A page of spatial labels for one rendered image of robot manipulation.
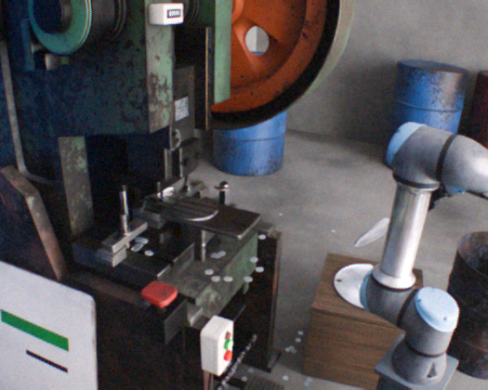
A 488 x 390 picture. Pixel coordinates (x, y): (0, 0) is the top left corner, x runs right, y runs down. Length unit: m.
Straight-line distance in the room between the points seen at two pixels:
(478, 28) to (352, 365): 3.22
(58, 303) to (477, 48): 3.79
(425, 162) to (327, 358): 0.96
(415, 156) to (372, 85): 3.36
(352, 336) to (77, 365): 0.93
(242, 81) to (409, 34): 2.95
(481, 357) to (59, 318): 1.55
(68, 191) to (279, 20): 0.79
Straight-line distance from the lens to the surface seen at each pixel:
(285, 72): 1.38
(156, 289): 1.00
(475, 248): 2.10
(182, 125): 1.20
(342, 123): 4.51
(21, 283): 1.48
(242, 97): 1.46
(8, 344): 1.67
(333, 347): 1.71
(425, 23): 4.26
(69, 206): 1.29
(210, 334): 1.08
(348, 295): 1.68
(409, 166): 1.05
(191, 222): 1.20
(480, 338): 1.91
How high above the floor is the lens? 1.37
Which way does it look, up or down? 26 degrees down
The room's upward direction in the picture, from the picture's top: 2 degrees clockwise
